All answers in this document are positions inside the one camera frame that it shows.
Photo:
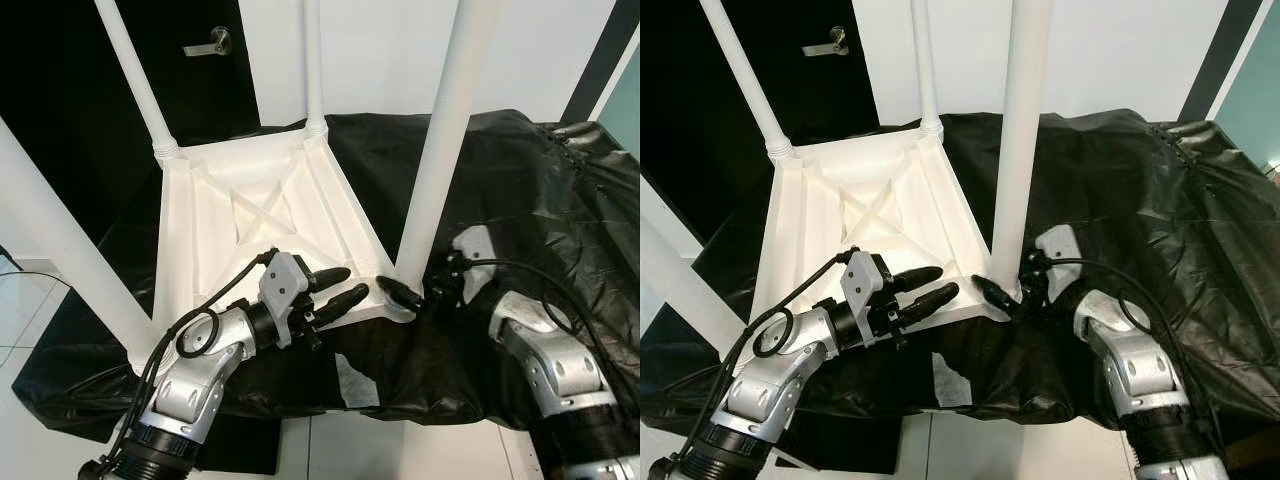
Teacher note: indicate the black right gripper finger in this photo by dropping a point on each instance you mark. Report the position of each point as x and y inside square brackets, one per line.
[994, 293]
[400, 294]

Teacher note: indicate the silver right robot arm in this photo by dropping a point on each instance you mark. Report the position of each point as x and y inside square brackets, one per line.
[555, 360]
[1135, 370]

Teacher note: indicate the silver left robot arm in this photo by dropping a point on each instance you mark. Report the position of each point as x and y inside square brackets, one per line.
[775, 390]
[195, 390]

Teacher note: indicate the white tape patch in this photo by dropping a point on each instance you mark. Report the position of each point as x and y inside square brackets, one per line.
[948, 385]

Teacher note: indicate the black box under table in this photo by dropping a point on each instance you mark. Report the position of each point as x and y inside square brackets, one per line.
[840, 445]
[240, 445]

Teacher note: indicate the black plastic cover sheet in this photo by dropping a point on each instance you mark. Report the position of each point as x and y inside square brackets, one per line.
[1180, 200]
[560, 200]

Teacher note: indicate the black door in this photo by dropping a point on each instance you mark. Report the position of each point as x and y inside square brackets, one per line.
[680, 80]
[60, 60]

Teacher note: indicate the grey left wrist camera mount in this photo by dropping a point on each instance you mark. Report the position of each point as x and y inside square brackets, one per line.
[862, 285]
[283, 285]

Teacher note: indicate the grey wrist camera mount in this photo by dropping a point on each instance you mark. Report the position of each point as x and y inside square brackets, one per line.
[283, 285]
[862, 285]
[1058, 245]
[475, 245]

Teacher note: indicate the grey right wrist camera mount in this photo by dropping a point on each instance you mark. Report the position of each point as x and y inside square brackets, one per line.
[475, 245]
[1058, 245]

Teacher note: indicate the teal glass wall panel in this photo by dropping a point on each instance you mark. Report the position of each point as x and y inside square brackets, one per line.
[1255, 100]
[625, 110]

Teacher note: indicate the black wall post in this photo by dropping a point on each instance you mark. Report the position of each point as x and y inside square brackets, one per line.
[595, 60]
[1215, 60]

